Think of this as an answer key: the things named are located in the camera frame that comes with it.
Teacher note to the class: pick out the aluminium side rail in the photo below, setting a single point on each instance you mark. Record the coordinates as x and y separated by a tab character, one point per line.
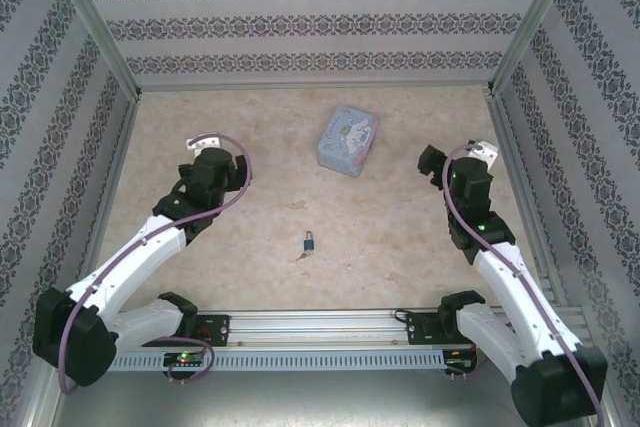
522	182
120	147

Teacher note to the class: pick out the left aluminium frame post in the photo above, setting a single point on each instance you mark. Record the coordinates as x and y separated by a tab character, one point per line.
95	22

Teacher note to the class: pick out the light blue cartoon tin box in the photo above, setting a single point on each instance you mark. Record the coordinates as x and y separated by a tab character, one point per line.
347	139

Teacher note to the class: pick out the small blue padlock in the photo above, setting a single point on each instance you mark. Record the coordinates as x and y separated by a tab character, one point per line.
309	243

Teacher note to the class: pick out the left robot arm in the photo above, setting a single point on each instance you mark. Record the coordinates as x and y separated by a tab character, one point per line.
130	267

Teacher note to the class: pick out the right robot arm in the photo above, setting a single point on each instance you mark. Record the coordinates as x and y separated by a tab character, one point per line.
515	292

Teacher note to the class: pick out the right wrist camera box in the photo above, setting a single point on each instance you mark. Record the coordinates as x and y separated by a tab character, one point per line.
484	149

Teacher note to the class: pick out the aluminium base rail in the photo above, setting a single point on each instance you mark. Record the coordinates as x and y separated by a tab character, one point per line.
320	327

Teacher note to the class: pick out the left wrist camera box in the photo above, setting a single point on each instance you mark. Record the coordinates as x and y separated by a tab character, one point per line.
202	140

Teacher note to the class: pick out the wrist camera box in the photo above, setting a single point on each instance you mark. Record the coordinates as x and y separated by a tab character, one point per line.
484	149
202	140

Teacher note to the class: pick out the right aluminium frame post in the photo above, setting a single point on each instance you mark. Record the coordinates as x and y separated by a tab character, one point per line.
537	17

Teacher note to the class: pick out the right aluminium side rail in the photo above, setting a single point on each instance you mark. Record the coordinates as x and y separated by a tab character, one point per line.
522	182

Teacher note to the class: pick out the grey metal panel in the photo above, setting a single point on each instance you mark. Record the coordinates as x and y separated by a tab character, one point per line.
320	402

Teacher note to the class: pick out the left aluminium side rail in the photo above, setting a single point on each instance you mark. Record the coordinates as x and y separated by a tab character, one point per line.
120	147

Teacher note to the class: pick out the aluminium frame post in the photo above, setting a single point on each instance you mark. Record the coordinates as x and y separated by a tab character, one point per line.
95	22
537	17

